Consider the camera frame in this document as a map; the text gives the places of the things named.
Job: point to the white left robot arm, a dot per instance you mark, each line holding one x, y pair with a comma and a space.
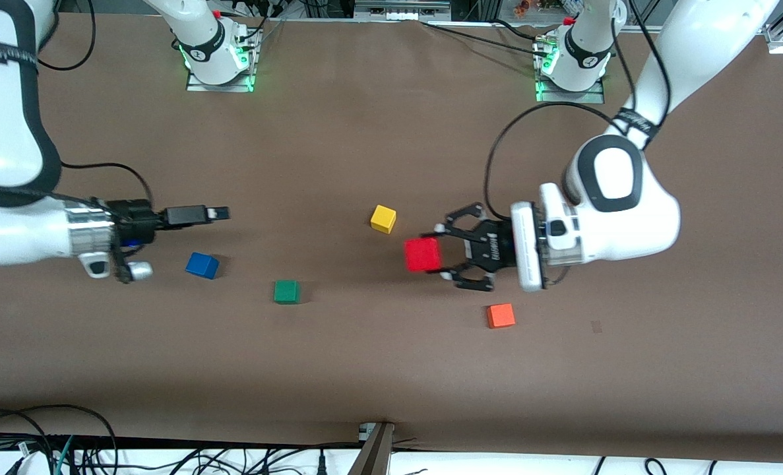
622, 211

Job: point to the green wooden block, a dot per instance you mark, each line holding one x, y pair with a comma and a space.
286, 291

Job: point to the silver corner bracket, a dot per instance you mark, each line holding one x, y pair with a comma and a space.
777, 38

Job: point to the orange wooden block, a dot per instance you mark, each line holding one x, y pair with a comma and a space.
501, 316

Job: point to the yellow wooden block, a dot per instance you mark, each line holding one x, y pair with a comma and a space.
382, 218

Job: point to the red wooden block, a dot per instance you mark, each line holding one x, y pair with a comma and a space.
423, 254

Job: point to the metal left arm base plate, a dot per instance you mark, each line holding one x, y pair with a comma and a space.
592, 97

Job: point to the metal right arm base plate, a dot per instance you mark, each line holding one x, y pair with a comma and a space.
196, 84

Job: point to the blue wooden block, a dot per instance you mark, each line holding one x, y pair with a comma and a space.
201, 265

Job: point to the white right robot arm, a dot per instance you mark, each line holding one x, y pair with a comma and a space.
8, 145

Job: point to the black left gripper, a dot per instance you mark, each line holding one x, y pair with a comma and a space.
495, 249

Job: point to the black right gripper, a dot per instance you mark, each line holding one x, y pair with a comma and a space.
136, 218

